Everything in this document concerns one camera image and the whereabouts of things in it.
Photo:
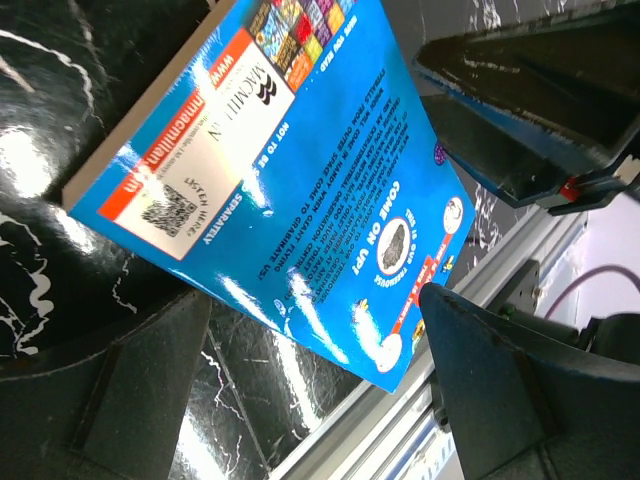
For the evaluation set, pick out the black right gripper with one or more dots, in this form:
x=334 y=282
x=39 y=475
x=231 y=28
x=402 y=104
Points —
x=566 y=86

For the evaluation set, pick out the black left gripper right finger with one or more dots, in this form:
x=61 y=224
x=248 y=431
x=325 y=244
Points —
x=525 y=405

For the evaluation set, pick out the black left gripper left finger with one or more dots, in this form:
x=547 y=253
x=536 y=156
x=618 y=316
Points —
x=106 y=406

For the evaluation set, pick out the blue 130-Storey Treehouse book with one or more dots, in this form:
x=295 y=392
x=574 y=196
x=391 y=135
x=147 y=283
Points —
x=283 y=163

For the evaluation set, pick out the aluminium front rail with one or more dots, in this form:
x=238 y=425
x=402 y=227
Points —
x=376 y=435

